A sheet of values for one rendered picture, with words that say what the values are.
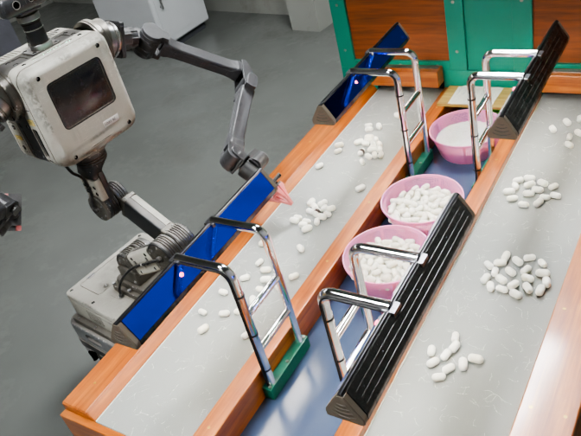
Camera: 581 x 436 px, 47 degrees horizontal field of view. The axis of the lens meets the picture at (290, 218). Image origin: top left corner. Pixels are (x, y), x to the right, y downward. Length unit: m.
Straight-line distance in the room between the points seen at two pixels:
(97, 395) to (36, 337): 1.63
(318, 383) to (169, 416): 0.39
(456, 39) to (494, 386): 1.48
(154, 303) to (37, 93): 0.81
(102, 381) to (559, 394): 1.16
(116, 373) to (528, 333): 1.09
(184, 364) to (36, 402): 1.39
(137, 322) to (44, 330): 2.01
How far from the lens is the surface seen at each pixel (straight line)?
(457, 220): 1.58
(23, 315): 3.72
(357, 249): 1.49
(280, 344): 1.83
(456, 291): 1.90
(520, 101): 2.00
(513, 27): 2.65
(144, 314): 1.56
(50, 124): 2.14
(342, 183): 2.39
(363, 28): 2.89
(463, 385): 1.68
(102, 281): 2.80
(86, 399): 1.93
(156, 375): 1.92
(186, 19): 6.40
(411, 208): 2.20
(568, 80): 2.63
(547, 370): 1.68
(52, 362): 3.35
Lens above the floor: 2.05
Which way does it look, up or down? 35 degrees down
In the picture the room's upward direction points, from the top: 16 degrees counter-clockwise
